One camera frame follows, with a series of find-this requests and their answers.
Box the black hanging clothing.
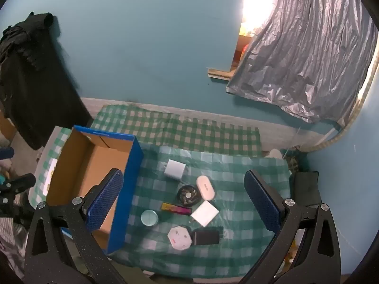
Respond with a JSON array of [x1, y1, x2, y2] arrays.
[[0, 12, 92, 151]]

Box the braided beige trim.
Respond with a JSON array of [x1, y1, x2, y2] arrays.
[[308, 49, 379, 154]]

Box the blue-sided cardboard box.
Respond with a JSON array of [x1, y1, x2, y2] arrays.
[[46, 125, 144, 255]]

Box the green white checked tablecloth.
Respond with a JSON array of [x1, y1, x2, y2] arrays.
[[35, 126, 292, 282]]

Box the silver plastic sheet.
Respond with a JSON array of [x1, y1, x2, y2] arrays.
[[226, 0, 379, 124]]

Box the black round mini fan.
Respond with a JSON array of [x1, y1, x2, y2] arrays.
[[177, 185, 199, 207]]

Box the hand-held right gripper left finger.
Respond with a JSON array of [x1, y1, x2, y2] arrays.
[[24, 168, 124, 284]]

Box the white cube charger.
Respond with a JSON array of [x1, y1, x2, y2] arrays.
[[164, 159, 187, 181]]

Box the black bag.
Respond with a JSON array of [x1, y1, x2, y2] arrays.
[[292, 171, 322, 208]]

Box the pale pink earbud case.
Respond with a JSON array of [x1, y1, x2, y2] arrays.
[[196, 175, 217, 200]]

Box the wooden sill strip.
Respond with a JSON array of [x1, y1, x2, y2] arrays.
[[206, 67, 235, 81]]

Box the black power adapter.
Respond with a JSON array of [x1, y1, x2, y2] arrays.
[[192, 228, 225, 246]]

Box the white flat square charger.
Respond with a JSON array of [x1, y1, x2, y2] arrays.
[[190, 200, 220, 227]]

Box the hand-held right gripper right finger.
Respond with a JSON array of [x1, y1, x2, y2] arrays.
[[240, 170, 342, 284]]

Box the grey striped cloth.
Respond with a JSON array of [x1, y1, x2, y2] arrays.
[[0, 192, 34, 277]]

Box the white octagonal box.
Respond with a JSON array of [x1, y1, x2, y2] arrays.
[[167, 225, 191, 250]]

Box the pink yellow bar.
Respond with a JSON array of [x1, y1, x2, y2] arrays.
[[161, 203, 192, 216]]

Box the green beige checked cloth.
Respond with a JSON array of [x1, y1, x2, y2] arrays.
[[90, 104, 262, 156]]

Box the green round tin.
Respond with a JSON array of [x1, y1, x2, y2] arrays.
[[140, 209, 159, 227]]

